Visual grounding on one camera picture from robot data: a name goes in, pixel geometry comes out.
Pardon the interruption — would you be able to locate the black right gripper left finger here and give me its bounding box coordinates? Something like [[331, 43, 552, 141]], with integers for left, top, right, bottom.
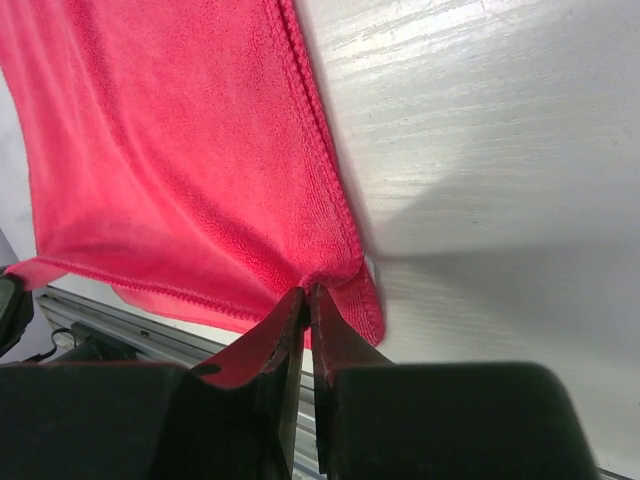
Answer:
[[1, 288, 304, 479]]

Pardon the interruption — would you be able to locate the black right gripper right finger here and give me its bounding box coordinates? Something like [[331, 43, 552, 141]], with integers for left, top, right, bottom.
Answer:
[[308, 285, 598, 479]]

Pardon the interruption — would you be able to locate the aluminium rail frame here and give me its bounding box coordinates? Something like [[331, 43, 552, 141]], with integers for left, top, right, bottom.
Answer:
[[32, 285, 640, 480]]

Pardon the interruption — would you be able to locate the pink microfiber towel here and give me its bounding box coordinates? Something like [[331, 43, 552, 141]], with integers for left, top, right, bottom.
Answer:
[[0, 0, 387, 391]]

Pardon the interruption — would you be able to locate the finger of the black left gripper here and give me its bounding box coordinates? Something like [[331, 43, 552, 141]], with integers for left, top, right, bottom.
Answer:
[[0, 272, 34, 357]]

